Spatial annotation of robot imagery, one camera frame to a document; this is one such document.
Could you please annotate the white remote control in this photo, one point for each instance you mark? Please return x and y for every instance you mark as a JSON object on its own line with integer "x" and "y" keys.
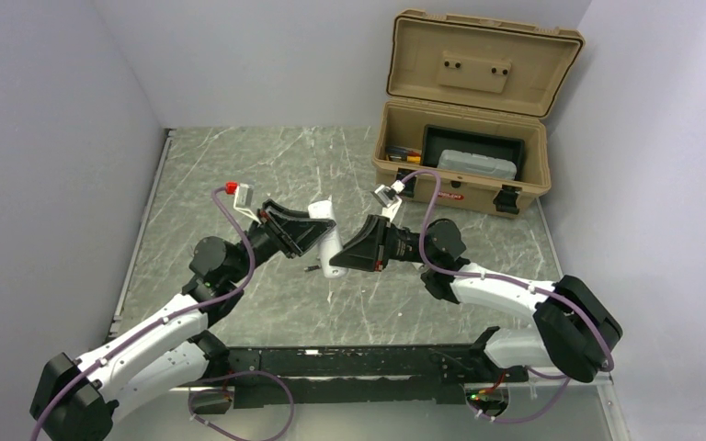
{"x": 328, "y": 237}

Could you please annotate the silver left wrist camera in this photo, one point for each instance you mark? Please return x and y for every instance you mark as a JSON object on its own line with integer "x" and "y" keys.
{"x": 242, "y": 194}

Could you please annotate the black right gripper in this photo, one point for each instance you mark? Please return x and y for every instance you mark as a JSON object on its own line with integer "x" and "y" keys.
{"x": 370, "y": 249}

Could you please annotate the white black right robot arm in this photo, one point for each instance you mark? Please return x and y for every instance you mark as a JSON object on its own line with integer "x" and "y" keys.
{"x": 567, "y": 326}

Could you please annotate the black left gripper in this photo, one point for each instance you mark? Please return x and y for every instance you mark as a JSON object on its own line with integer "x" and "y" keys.
{"x": 295, "y": 236}

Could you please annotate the black toolbox tray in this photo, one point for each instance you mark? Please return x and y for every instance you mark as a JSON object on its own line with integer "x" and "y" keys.
{"x": 438, "y": 139}

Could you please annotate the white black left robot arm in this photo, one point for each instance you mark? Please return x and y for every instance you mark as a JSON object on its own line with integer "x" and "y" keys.
{"x": 82, "y": 398}

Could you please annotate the tan plastic toolbox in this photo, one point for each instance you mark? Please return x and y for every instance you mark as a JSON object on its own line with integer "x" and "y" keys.
{"x": 478, "y": 74}

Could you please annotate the grey plastic case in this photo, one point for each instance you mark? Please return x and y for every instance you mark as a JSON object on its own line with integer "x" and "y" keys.
{"x": 477, "y": 164}

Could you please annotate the screwdrivers in toolbox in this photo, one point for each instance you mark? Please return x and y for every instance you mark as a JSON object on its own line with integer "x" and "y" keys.
{"x": 402, "y": 154}

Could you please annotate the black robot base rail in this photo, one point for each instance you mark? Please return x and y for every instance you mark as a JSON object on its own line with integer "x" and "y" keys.
{"x": 359, "y": 373}

